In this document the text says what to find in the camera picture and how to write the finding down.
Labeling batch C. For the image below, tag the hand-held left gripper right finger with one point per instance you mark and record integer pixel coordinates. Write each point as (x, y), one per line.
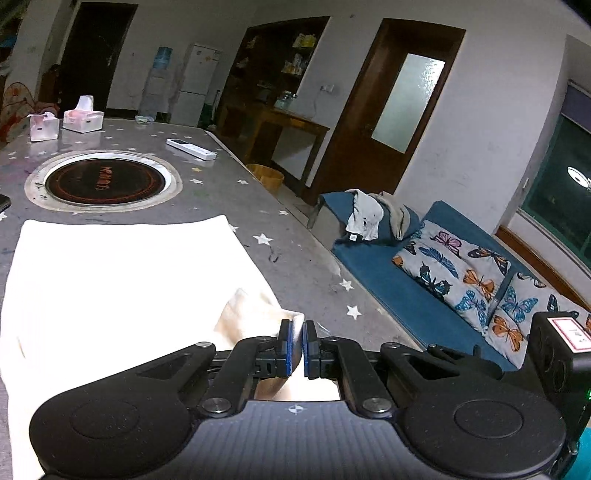
(309, 350)

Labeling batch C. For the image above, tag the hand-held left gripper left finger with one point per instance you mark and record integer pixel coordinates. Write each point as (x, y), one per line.
(286, 350)

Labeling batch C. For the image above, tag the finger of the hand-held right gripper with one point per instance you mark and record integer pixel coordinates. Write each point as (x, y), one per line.
(480, 364)

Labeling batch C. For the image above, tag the cream sweater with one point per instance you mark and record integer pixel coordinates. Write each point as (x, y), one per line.
(115, 286)

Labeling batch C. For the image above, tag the butterfly print cushion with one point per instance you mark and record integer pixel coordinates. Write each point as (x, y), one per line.
(517, 314)
(455, 272)

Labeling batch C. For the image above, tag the blue sofa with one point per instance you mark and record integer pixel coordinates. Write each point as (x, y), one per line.
(392, 286)

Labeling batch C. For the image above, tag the white spotted shirt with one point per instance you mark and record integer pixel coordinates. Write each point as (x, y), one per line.
(364, 217)

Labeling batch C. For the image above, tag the grey beige garment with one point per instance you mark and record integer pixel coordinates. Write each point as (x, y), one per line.
(401, 217)

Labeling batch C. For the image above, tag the window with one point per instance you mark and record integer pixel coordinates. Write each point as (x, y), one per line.
(558, 184)

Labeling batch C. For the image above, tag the round wooden bin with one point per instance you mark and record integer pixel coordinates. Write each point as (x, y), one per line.
(265, 176)

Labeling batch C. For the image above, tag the white remote control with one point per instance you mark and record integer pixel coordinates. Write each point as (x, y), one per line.
(191, 148)

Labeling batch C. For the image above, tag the wooden side desk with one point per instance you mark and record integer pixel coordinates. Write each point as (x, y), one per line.
(286, 122)

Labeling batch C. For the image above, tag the brown door with glass pane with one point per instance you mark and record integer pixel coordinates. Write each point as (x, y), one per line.
(360, 115)

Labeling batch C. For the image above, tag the glass jar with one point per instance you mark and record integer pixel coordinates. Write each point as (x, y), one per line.
(287, 100)

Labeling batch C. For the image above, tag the round built-in induction cooktop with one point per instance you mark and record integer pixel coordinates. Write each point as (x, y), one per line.
(101, 180)

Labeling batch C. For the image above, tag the small green packet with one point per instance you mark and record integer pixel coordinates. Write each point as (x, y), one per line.
(144, 119)

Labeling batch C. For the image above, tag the white refrigerator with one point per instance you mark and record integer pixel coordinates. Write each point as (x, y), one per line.
(196, 83)

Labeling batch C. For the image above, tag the white water dispenser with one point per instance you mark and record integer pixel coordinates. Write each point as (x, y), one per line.
(154, 94)

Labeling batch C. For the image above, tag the dark wooden shelf cabinet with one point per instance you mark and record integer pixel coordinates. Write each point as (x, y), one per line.
(258, 60)

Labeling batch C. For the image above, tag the white tissue box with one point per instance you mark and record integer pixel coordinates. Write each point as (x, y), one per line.
(83, 121)

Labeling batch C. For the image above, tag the blue water bottle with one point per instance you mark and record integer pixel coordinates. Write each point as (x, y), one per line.
(162, 57)

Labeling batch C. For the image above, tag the dark smartphone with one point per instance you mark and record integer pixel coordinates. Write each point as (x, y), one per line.
(3, 202)

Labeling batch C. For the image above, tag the small translucent plastic box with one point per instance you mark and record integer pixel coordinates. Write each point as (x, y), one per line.
(44, 128)

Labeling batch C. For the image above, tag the dark wooden door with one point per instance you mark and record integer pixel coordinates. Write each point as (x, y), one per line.
(97, 55)

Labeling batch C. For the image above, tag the small brown cabinet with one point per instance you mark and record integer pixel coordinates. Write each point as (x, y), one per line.
(50, 90)

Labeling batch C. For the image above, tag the printed play tent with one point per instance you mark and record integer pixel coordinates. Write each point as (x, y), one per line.
(16, 110)

